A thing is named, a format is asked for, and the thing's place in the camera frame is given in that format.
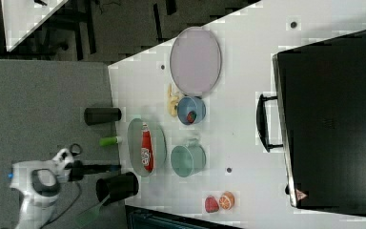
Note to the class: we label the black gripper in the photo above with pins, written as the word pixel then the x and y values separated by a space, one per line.
pixel 78 170

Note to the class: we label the red plush ketchup bottle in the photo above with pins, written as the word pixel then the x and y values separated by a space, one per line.
pixel 146 148

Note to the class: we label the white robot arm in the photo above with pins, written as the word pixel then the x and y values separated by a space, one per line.
pixel 39 182

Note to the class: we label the green bottle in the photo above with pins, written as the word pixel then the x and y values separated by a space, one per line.
pixel 109 141

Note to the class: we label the green spatula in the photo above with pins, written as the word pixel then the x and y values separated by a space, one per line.
pixel 90 214

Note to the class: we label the green metal pot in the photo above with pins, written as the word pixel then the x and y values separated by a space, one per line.
pixel 188 159

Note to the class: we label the yellow plush toy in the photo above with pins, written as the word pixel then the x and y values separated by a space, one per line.
pixel 172 102

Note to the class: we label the red toy in bowl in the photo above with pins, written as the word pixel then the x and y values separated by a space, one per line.
pixel 191 117

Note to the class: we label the blue bowl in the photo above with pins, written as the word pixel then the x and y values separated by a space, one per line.
pixel 188 104

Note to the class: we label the red strawberry toy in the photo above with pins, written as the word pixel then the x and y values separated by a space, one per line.
pixel 211 205

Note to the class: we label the orange slice toy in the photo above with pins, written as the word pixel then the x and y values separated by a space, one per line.
pixel 226 201

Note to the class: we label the purple oval plate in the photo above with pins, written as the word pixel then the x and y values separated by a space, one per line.
pixel 195 61

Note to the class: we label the black toaster oven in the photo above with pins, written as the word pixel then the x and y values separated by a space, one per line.
pixel 321 100

